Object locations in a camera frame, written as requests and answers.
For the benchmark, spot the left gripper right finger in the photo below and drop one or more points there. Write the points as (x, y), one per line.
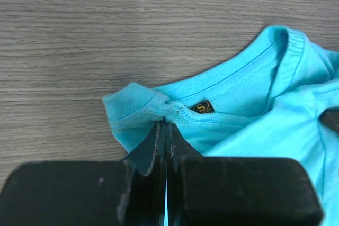
(236, 190)

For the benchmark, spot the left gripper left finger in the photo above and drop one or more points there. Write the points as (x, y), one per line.
(130, 191)

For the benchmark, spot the cyan t shirt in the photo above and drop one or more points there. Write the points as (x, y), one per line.
(264, 102)

